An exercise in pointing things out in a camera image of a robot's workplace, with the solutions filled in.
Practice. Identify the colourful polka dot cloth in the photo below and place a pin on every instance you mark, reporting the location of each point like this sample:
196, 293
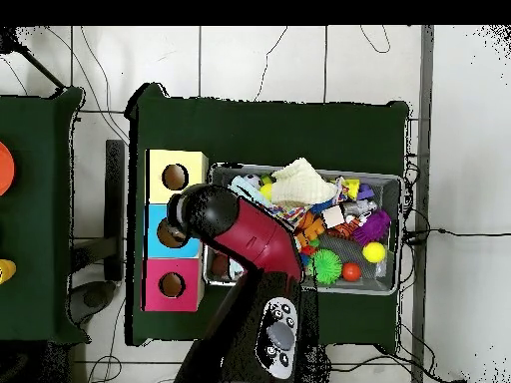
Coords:
293, 213

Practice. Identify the cream waffle cloth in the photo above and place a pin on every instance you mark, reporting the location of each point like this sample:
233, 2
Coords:
299, 185

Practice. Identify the orange object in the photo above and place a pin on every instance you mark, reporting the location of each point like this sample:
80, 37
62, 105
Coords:
4, 167

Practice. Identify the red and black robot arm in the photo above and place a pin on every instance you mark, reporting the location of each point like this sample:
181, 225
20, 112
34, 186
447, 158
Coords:
255, 239

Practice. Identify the wooden box with three holes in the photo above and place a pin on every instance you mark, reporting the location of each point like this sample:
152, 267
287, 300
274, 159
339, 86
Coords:
159, 159

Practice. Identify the yellow tennis ball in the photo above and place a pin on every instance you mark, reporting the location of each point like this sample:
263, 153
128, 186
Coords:
266, 191

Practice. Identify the small black-white soccer ball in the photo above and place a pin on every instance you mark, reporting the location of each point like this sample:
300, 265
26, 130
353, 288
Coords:
252, 180

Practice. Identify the dark green table cloth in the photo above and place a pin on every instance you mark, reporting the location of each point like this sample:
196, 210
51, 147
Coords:
279, 131
36, 239

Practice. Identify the green spiky rubber ball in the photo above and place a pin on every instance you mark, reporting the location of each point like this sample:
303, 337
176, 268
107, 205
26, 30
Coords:
327, 267

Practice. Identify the yellow wedge block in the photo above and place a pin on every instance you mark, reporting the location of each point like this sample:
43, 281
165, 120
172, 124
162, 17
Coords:
352, 187

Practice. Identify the red-orange ball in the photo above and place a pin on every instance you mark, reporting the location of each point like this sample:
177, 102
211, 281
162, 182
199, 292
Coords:
351, 272

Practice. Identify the purple knobbly rubber toy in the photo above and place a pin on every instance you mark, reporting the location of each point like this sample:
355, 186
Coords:
373, 227

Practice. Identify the plain yellow ball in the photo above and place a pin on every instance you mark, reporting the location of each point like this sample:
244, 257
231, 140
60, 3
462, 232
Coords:
374, 252

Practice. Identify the black rod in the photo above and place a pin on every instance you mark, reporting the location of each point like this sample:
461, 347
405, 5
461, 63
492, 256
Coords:
44, 70

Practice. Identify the yellow toy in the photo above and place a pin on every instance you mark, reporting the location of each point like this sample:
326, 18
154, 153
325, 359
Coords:
7, 270

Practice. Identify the grey metal post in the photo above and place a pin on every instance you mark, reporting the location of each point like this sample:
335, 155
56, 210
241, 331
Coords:
425, 79

